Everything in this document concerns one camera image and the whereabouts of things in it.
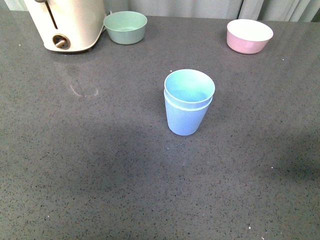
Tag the green bowl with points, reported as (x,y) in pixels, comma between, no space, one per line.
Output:
(126,27)

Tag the cream white toaster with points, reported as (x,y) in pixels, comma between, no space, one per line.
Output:
(68,25)

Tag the light blue cup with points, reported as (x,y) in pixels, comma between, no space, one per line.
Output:
(184,118)
(189,88)

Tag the pink bowl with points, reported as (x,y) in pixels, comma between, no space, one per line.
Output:
(247,36)

